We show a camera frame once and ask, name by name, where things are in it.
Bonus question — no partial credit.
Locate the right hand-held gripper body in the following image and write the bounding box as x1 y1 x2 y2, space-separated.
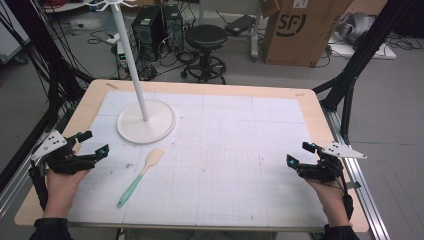
295 141 368 184

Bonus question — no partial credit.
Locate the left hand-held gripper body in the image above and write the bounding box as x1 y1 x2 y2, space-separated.
30 129 98 176

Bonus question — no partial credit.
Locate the person's left hand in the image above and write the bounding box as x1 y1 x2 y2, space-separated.
43 167 92 220

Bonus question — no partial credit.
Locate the person's right hand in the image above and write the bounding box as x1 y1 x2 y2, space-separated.
304 178 352 228

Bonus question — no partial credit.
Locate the white pole stand round base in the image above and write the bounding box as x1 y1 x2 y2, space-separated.
84 0 177 145

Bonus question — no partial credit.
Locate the white grid mat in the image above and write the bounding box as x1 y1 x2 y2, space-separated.
67 90 330 229

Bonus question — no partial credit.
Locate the small box with green display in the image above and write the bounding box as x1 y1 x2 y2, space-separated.
116 41 130 70

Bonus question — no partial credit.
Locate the brown cardboard box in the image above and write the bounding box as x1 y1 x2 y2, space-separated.
261 0 355 68

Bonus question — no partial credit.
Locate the white flat board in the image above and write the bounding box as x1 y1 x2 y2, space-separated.
327 34 398 61

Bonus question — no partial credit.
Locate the white stand leg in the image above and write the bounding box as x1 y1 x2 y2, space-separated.
249 0 264 62

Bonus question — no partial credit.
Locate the large black computer tower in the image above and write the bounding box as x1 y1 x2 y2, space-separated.
131 5 166 63

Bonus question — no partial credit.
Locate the grey plastic appliance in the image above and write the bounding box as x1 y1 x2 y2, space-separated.
335 11 377 45

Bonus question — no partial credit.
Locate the black flat device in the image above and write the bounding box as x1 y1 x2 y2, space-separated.
224 14 256 37

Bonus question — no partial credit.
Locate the slim black computer tower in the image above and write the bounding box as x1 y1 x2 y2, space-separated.
162 3 185 53

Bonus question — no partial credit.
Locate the black round stool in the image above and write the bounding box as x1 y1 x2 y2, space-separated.
179 24 230 85

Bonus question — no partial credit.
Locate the black wrist strap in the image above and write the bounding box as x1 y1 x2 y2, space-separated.
342 194 355 221
27 159 50 212

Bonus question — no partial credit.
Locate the aluminium rail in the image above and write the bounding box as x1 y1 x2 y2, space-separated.
320 108 392 240
0 109 75 219

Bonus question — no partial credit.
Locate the wooden spatula green handle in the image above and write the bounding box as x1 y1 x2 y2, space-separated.
116 147 167 209

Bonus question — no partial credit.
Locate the black metal frame strut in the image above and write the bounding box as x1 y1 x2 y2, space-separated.
0 0 95 195
312 0 415 145

